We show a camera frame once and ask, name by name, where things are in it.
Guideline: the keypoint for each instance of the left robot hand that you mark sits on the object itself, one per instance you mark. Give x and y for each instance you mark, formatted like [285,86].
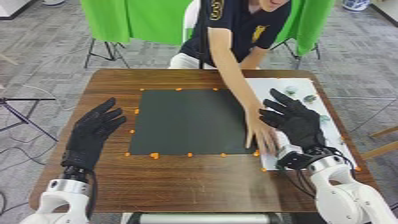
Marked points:
[91,133]

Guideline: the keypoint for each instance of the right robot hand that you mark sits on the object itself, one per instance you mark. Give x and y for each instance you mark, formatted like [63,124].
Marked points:
[299,123]

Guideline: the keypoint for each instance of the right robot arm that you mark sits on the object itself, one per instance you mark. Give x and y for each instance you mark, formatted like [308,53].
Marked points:
[343,196]

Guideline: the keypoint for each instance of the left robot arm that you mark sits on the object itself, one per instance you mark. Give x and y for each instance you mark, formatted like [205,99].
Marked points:
[63,196]

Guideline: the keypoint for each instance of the dark mat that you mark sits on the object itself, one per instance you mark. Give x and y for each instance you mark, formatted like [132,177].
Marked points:
[189,123]

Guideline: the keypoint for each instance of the person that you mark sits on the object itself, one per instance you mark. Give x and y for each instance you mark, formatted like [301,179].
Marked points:
[237,30]

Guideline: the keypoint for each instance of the green sprig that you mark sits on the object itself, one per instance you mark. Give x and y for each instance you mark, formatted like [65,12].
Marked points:
[324,118]

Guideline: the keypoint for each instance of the white sheet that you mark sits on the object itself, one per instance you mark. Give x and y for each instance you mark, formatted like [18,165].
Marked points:
[338,110]

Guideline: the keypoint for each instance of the black tripod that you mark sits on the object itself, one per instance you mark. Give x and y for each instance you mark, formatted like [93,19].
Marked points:
[24,115]

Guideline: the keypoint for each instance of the wooden chair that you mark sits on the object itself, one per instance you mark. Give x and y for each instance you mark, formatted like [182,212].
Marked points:
[383,143]

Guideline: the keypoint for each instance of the black cloth stand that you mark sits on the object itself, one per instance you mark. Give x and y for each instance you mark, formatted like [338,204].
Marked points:
[107,51]
[299,53]

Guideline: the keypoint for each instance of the pale grey bar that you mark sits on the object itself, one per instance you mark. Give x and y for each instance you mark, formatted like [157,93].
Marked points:
[201,218]

